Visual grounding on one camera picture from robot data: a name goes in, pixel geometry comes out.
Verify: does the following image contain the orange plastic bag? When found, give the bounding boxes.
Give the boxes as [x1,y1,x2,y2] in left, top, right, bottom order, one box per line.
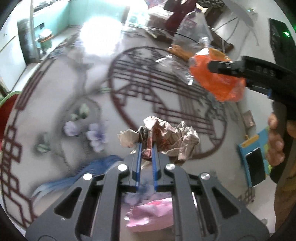
[189,48,246,102]

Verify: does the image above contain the pink plastic wrapper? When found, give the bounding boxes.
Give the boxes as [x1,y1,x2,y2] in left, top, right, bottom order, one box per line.
[125,198,174,232]

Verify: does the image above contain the clear crinkled plastic wrapper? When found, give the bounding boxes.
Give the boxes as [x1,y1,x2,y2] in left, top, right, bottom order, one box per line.
[156,54,194,85]

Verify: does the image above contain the paper trash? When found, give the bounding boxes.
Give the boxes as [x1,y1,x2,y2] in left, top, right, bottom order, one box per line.
[117,116,200,163]

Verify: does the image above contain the brown patterned sleeve forearm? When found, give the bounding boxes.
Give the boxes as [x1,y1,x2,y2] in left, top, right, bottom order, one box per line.
[273,165,295,230]

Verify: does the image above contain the green kitchen trash can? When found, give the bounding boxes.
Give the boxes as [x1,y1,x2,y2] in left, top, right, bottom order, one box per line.
[37,29,54,54]

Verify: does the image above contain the teal kitchen cabinets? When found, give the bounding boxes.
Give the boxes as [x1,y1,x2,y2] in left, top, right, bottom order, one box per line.
[33,1,131,37]

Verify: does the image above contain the person's right hand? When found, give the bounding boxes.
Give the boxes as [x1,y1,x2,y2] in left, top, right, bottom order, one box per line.
[266,113,285,166]

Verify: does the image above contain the clear bag with orange snacks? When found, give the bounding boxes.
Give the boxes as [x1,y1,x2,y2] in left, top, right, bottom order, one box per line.
[168,9,213,61]

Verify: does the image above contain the black smartphone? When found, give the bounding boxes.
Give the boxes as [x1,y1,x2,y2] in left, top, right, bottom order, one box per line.
[245,147,266,187]

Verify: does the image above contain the red bin with green rim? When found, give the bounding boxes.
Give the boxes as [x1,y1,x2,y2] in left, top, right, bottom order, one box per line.
[0,91,21,146]

